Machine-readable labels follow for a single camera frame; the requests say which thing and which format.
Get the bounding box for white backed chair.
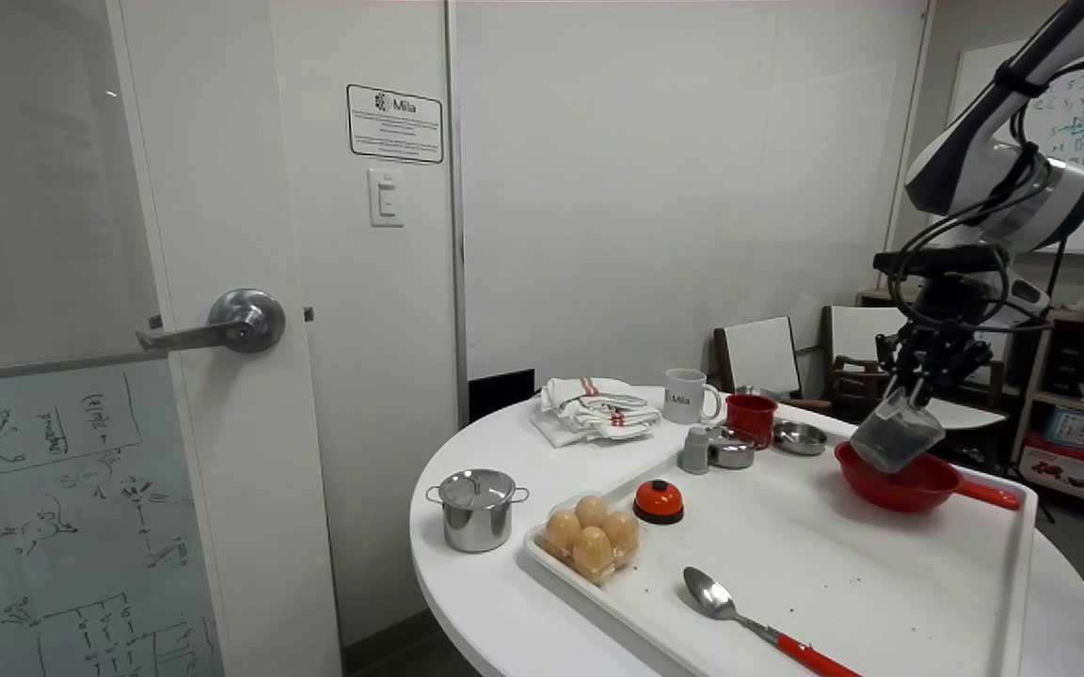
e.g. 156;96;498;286
825;301;909;380
720;312;804;400

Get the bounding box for small steel cup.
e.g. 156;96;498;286
711;432;756;473

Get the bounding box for red and white box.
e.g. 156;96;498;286
1021;437;1084;507

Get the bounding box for red cup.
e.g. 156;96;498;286
721;393;777;452

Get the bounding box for white door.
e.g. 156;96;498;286
101;0;347;677

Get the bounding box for glass panel with drawings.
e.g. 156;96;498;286
0;0;224;677

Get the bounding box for small steel bowl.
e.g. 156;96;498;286
771;416;833;458

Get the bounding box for white light switch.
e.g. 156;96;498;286
363;170;407;232

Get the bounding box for black tripod pole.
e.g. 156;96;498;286
1041;241;1074;331

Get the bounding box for black box behind table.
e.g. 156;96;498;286
461;361;542;427

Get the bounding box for clear glass mug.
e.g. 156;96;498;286
658;366;727;429

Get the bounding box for orange bowl with handle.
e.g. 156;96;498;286
833;437;1026;519

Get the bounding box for small steel pot with lid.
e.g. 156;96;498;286
421;467;534;558

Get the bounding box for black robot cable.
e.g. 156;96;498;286
880;106;1040;331

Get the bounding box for orange and black call bell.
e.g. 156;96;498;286
627;473;688;528

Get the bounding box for silver door lever handle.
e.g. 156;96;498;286
136;286;288;359

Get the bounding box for white cloth red stripes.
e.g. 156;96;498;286
530;374;668;452

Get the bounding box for metal spoon red handle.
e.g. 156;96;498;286
677;566;862;677

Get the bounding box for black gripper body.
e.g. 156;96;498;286
872;245;1048;380

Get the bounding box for white wall sign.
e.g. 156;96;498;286
343;79;446;170

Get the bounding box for white plastic tray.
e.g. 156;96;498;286
517;439;1041;677

